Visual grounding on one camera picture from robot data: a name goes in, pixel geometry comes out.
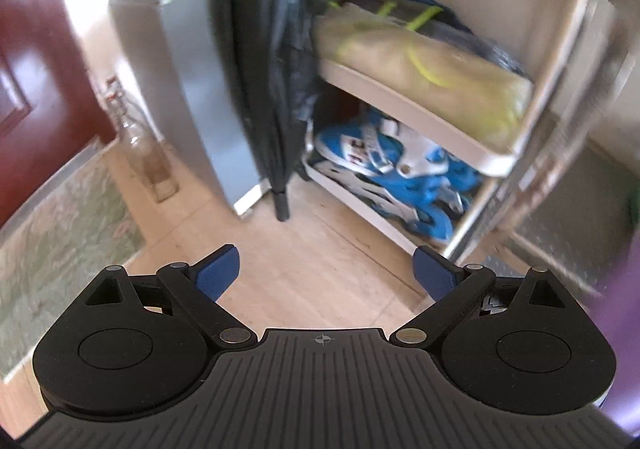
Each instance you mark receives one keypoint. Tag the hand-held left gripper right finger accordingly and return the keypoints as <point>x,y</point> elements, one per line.
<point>435,274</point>

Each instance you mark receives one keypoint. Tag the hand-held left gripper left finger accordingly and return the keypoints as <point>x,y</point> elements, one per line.
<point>217,271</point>

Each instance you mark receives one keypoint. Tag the metal shoe rack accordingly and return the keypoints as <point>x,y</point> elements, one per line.
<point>550,234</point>

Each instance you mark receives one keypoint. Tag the purple slipper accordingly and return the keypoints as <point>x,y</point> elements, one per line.
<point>617,304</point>

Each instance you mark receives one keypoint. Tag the blue white roller skate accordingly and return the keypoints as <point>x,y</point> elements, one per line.
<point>350,139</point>
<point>400,199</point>

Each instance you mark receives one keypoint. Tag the clear glass bottle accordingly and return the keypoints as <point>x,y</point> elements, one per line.
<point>145,159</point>

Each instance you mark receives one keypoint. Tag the green patterned doormat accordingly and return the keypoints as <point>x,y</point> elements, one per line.
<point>60,239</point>

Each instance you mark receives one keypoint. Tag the grey metal cabinet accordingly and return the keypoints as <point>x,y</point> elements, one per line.
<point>200,104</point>

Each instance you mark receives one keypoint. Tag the white shelf rack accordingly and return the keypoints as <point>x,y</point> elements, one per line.
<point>425,104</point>

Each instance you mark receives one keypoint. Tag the black folded umbrella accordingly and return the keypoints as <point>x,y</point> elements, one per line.
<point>260,79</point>

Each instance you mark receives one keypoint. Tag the dark red door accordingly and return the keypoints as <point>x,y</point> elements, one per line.
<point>40,79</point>

